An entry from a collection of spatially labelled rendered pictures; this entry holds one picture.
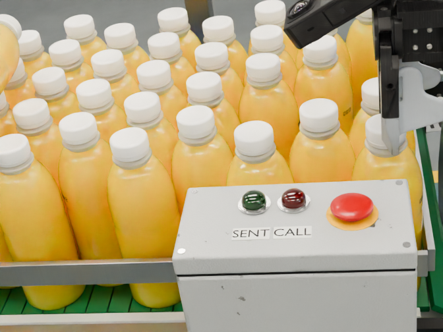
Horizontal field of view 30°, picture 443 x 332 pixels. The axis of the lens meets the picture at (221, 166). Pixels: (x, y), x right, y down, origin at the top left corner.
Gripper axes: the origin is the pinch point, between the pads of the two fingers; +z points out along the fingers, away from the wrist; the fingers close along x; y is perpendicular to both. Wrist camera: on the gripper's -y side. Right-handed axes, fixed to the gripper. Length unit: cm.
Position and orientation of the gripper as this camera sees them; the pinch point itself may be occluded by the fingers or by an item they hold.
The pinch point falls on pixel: (385, 130)
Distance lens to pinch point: 81.5
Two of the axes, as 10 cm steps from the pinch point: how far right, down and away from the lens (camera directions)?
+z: 1.3, 8.2, 5.6
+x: 1.1, -5.7, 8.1
